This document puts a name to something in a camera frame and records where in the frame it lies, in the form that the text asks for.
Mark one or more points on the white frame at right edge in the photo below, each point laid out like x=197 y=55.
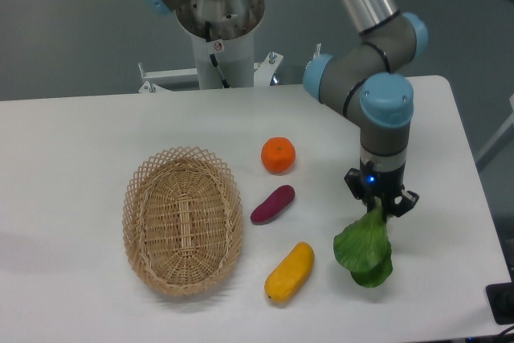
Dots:
x=496 y=142

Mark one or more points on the yellow mango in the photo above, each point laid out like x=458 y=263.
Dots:
x=291 y=274

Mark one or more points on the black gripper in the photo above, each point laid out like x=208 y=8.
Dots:
x=380 y=178

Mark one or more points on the woven wicker basket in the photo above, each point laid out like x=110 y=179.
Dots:
x=182 y=221

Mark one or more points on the orange mandarin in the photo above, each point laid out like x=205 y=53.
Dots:
x=278 y=155

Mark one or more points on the black device at table edge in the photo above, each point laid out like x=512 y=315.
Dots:
x=500 y=299

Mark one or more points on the purple sweet potato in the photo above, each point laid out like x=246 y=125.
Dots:
x=278 y=201

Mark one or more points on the green leafy vegetable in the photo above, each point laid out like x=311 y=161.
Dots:
x=363 y=248

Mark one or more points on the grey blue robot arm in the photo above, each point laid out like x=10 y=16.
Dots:
x=364 y=86

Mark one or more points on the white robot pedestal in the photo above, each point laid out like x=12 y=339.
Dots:
x=222 y=33

